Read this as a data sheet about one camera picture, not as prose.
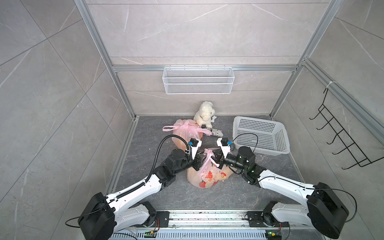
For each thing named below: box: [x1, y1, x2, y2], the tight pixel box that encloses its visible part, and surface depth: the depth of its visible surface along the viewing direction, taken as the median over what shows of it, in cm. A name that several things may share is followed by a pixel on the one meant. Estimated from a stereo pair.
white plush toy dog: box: [193, 101, 215, 129], surface depth 100 cm
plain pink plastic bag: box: [187, 148, 234, 188], surface depth 76 cm
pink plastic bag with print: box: [162, 119, 213, 152], surface depth 94 cm
